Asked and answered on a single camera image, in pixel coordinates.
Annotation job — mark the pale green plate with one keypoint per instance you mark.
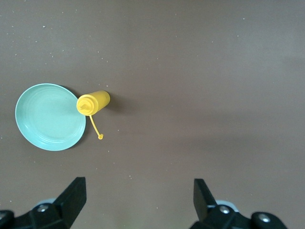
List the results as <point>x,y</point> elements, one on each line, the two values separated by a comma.
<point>48,117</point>

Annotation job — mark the yellow mustard squeeze bottle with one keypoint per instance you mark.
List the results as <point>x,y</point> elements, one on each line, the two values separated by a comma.
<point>95,102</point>

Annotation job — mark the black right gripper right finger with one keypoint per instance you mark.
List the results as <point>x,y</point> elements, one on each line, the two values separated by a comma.
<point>202,198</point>

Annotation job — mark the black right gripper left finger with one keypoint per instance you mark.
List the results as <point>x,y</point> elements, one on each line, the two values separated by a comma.
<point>74,195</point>

